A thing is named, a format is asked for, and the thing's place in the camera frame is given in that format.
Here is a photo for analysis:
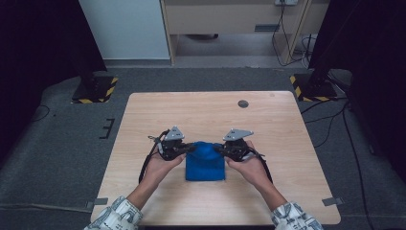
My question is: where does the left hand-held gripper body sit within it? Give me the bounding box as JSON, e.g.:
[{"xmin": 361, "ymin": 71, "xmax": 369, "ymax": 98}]
[{"xmin": 157, "ymin": 125, "xmax": 187, "ymax": 162}]

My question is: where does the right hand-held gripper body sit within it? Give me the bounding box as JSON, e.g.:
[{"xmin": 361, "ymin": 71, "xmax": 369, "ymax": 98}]
[{"xmin": 222, "ymin": 127, "xmax": 255, "ymax": 162}]

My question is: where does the blue towel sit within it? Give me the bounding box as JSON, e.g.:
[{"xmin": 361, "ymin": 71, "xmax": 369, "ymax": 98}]
[{"xmin": 184, "ymin": 141, "xmax": 227, "ymax": 182}]

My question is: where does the person's left hand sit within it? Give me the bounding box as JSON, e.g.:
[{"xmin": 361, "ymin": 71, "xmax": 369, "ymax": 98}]
[{"xmin": 145, "ymin": 152, "xmax": 187, "ymax": 187}]

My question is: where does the person's right hand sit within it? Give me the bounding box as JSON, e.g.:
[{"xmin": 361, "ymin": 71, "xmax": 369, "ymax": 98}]
[{"xmin": 225, "ymin": 140, "xmax": 269, "ymax": 191}]

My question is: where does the person's patterned left sleeve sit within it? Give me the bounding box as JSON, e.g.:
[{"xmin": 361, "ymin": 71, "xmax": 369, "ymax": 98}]
[{"xmin": 83, "ymin": 195, "xmax": 144, "ymax": 230}]

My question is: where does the person's patterned sleeve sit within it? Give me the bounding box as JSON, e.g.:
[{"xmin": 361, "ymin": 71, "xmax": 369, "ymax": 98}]
[
  {"xmin": 83, "ymin": 195, "xmax": 144, "ymax": 230},
  {"xmin": 270, "ymin": 201, "xmax": 326, "ymax": 230}
]

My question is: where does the grey tape piece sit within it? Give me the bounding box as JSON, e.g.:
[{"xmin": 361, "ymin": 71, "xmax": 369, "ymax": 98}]
[
  {"xmin": 83, "ymin": 197, "xmax": 109, "ymax": 211},
  {"xmin": 321, "ymin": 196, "xmax": 346, "ymax": 207}
]

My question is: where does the person's patterned right sleeve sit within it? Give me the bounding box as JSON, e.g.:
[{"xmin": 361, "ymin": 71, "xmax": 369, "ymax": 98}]
[{"xmin": 270, "ymin": 201, "xmax": 326, "ymax": 230}]

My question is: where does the black stand with striped base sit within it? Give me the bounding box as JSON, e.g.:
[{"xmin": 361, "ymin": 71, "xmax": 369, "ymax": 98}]
[
  {"xmin": 288, "ymin": 63, "xmax": 339, "ymax": 103},
  {"xmin": 71, "ymin": 60, "xmax": 120, "ymax": 105}
]

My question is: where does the white cabinet panel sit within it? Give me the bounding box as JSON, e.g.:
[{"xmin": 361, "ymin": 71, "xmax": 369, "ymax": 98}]
[{"xmin": 78, "ymin": 0, "xmax": 170, "ymax": 60}]

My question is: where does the light wooden desk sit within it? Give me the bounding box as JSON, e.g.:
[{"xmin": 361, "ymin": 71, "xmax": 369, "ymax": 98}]
[{"xmin": 160, "ymin": 0, "xmax": 330, "ymax": 66}]

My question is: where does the black curtain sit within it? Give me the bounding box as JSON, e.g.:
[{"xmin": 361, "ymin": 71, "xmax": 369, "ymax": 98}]
[
  {"xmin": 0, "ymin": 0, "xmax": 108, "ymax": 164},
  {"xmin": 308, "ymin": 0, "xmax": 406, "ymax": 175}
]

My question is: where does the left hand-held gripper black cable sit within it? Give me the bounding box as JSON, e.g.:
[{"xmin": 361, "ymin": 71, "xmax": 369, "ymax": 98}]
[{"xmin": 138, "ymin": 128, "xmax": 170, "ymax": 184}]

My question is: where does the hand-held gripper black cable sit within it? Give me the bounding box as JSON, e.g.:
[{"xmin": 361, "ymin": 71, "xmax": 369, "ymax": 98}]
[
  {"xmin": 247, "ymin": 149, "xmax": 275, "ymax": 184},
  {"xmin": 138, "ymin": 128, "xmax": 170, "ymax": 184}
]

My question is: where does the right hand-held gripper black cable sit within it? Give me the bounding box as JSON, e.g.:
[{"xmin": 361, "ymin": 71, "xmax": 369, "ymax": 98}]
[{"xmin": 247, "ymin": 149, "xmax": 275, "ymax": 184}]

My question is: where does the short black floor cable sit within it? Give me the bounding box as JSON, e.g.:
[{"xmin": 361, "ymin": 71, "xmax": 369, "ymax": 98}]
[{"xmin": 300, "ymin": 99, "xmax": 350, "ymax": 150}]

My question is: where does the black hanging cable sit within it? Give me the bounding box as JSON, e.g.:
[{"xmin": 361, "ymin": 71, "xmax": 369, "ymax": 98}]
[{"xmin": 271, "ymin": 3, "xmax": 309, "ymax": 68}]

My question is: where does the long black floor cable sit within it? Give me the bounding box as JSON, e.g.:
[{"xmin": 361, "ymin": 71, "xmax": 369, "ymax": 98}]
[{"xmin": 341, "ymin": 102, "xmax": 372, "ymax": 230}]

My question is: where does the thin black floor cable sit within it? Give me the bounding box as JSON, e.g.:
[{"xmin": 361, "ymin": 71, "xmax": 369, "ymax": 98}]
[{"xmin": 32, "ymin": 104, "xmax": 51, "ymax": 123}]

